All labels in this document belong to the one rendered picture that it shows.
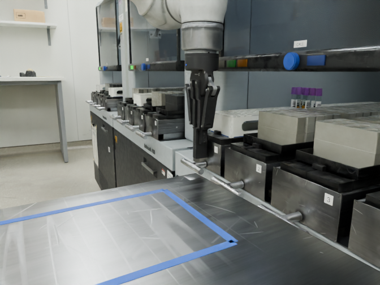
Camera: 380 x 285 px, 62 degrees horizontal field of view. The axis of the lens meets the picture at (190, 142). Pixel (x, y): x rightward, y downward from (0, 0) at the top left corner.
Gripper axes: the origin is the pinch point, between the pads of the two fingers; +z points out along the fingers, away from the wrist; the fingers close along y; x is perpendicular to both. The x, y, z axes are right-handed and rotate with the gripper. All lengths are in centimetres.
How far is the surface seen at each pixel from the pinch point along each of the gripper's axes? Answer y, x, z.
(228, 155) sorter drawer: -9.9, -1.5, 0.6
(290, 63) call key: -20.4, -6.6, -17.9
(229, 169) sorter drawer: -10.6, -1.5, 3.5
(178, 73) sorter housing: 94, -35, -15
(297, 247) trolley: -45.9, 14.5, -2.0
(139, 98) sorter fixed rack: 66, -5, -5
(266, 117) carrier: -12.2, -8.9, -7.1
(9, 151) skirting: 349, 71, 77
